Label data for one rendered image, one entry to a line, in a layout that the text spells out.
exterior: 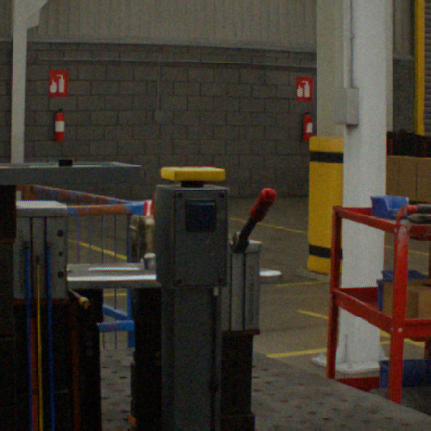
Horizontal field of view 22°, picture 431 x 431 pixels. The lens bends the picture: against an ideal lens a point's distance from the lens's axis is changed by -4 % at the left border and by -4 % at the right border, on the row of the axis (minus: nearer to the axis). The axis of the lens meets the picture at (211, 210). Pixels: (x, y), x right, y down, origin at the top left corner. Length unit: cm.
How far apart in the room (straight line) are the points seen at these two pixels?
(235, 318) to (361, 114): 398
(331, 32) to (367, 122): 329
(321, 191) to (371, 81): 330
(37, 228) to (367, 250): 416
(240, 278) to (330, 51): 724
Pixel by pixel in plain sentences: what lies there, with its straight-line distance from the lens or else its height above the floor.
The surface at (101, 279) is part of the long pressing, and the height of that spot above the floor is 100.
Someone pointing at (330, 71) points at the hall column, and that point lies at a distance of 863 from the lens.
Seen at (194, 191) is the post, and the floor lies 114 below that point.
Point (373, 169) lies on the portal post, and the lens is 543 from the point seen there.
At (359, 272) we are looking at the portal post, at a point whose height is 49.
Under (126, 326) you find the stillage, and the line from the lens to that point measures 361.
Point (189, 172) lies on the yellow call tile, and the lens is 124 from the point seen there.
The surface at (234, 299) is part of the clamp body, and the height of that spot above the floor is 99.
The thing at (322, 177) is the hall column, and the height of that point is 79.
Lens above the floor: 122
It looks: 5 degrees down
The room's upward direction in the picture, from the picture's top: 1 degrees clockwise
